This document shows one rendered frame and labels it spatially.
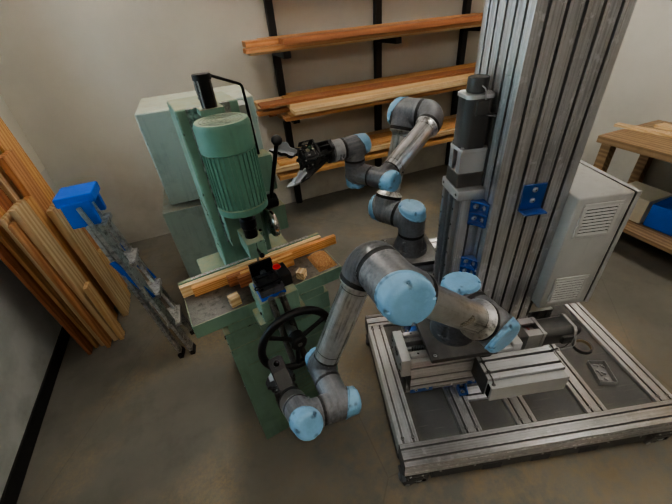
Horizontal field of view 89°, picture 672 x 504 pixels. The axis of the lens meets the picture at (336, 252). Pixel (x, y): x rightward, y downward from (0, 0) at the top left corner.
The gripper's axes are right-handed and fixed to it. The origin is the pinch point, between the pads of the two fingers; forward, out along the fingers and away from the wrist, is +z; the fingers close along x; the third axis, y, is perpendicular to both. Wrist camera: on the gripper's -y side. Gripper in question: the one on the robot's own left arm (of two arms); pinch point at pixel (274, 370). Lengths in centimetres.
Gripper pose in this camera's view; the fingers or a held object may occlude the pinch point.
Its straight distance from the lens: 122.4
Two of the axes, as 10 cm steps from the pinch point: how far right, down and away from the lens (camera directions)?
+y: 3.1, 9.4, 1.4
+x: 8.7, -3.4, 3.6
